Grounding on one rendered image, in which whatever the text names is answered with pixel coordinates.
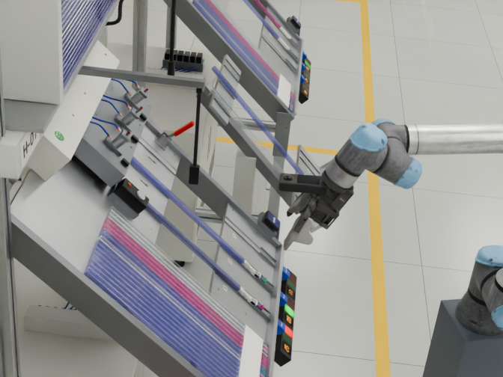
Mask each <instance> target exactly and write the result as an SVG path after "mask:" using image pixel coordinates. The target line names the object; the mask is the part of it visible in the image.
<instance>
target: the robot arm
mask: <svg viewBox="0 0 503 377"><path fill-rule="evenodd" d="M488 153H503V123H461V124H419V125H395V124H394V123H393V122H392V121H391V120H389V119H387V118H380V119H377V120H375V121H373V122H372V123H363V124H361V125H360V126H359V127H358V128H357V129H356V130H355V132H354V133H352V134H351V135H350V138H349V139H348V140H347V142H346V143H345V144H344V145H343V147H342V148H341V149H340V150H339V151H338V153H337V154H336V155H335V157H334V158H333V159H332V160H331V162H330V163H329V164H328V165H327V166H326V169H325V170H324V172H322V176H314V175H304V174H285V173H282V174H280V178H279V184H278V189H279V191H291V192H301V195H300V196H298V198H297V199H296V200H295V201H294V202H293V203H292V205H291V206H290V207H289V209H288V210H287V217H289V216H291V215H292V214H293V213H294V212H296V211H299V212H300V213H301V215H300V216H299V217H298V218H296V220H295V221H294V223H293V226H292V228H291V230H290V232H289V233H288V235H287V237H286V239H285V240H284V250H285V251H286V250H287V249H288V248H289V247H290V246H291V244H292V243H293V242H298V243H302V244H305V245H310V244H311V243H312V242H313V240H314V239H313V237H312V235H311V234H310V232H309V230H310V228H311V225H312V223H311V220H310V219H308V218H311V219H313V221H315V222H316V223H318V224H319V225H320V226H321V227H323V228H325V229H326V230H328V229H329V227H330V226H331V225H332V223H333V222H334V221H335V220H336V218H337V217H338V216H339V213H340V210H341V209H342V208H343V207H344V205H345V204H346V203H347V201H348V200H349V199H350V198H351V197H352V196H353V195H354V191H353V188H354V186H353V184H354V182H355V181H356V180H357V179H358V178H359V177H360V176H361V174H362V173H363V172H364V171H365V170H368V171H370V172H371V173H373V174H376V175H377V176H378V177H381V178H383V179H384V180H387V181H389V182H390V183H393V185H395V186H399V187H401V188H403V189H410V188H412V187H413V186H414V185H415V184H416V183H417V182H418V180H419V179H420V177H421V173H422V165H421V163H420V162H419V161H417V160H416V159H415V158H414V157H411V156H409V155H448V154H488ZM332 219H333V221H332ZM331 221H332V222H331ZM330 222H331V223H330ZM329 223H330V224H329ZM328 224H329V225H328ZM455 315H456V318H457V320H458V322H459V323H460V324H461V325H462V326H463V327H465V328H467V329H468V330H470V331H472V332H475V333H477V334H482V335H488V336H493V335H498V334H502V333H503V246H501V245H486V246H484V247H482V248H480V249H479V251H478V253H477V256H476V258H475V264H474V267H473V270H472V276H471V279H470V282H469V287H468V290H467V291H466V293H465V294H464V296H463V297H462V298H461V299H460V300H459V302H458V304H457V308H456V311H455Z"/></svg>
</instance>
